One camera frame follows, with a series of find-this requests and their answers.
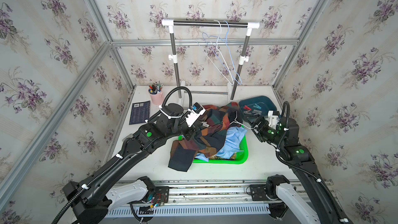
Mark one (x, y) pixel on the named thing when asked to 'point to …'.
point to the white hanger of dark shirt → (239, 123)
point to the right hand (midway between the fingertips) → (250, 122)
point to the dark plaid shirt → (218, 119)
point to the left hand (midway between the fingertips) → (201, 122)
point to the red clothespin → (246, 107)
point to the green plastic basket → (241, 156)
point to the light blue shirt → (232, 143)
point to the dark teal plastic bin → (265, 102)
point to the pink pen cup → (156, 92)
